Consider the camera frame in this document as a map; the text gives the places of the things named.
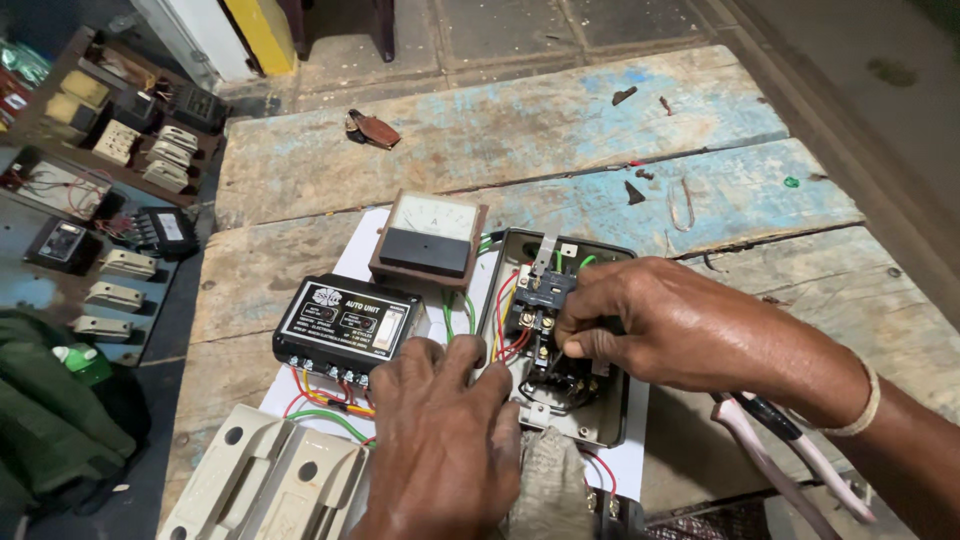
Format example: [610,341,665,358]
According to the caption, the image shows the person's left hand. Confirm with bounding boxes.
[351,335,523,540]

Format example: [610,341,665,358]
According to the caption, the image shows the person's right hand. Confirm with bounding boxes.
[555,256,871,431]

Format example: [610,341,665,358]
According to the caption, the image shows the small thin screwdriver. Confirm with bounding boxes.
[541,318,627,378]

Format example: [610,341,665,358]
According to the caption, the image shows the grey metal starter box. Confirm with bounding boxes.
[476,227,639,450]

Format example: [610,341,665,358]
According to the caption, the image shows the grey cloth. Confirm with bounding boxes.
[508,426,595,540]

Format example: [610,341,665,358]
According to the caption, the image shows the cream fuse holder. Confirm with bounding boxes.
[240,425,370,540]
[157,404,297,540]

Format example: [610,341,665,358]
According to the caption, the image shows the black contactor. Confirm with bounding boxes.
[502,264,603,411]

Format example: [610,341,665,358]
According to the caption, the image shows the black auto unit box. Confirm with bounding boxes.
[272,274,426,387]

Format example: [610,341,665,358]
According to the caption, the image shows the silver metal strip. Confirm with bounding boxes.
[531,231,561,279]

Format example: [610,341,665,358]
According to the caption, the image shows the white thread wristband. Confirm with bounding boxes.
[819,358,883,439]

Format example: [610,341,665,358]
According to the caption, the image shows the black electrical part with screws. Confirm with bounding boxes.
[585,487,648,540]

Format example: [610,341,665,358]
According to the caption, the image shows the dark patterned mat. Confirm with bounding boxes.
[645,498,775,540]

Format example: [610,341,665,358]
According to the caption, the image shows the analog ammeter on brown base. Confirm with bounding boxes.
[368,189,490,293]

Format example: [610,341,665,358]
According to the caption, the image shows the white mounting board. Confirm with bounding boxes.
[258,207,651,503]

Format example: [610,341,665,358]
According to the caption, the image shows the brown leather key fob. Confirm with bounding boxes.
[345,109,403,150]

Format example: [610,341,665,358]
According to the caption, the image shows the green plastic bottle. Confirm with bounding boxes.
[51,342,114,388]

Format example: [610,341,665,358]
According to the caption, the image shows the dark green bag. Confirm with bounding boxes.
[0,309,138,519]

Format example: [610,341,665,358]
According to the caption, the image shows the grey panel with electrical parts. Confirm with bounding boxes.
[0,146,201,369]

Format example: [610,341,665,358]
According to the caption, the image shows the brown board with electrical parts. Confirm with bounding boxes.
[0,26,231,209]

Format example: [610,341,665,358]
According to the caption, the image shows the long green wire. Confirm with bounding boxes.
[285,408,376,448]

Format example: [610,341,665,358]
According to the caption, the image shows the red yellow wires under unit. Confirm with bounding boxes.
[282,365,378,421]

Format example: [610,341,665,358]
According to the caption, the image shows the bent bare wire loop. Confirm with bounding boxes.
[666,175,697,233]

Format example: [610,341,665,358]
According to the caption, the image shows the green wire pair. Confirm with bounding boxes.
[441,289,478,345]

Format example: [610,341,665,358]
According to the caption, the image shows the pink handled pliers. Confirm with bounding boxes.
[710,390,878,540]

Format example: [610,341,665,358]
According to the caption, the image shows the red wire loop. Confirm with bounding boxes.
[581,447,620,501]

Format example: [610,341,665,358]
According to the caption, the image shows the red wire bundle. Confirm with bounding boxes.
[490,268,534,364]

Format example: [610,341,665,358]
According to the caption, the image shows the yellow post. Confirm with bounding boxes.
[223,0,300,77]

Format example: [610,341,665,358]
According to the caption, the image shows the white frame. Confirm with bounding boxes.
[131,0,258,88]

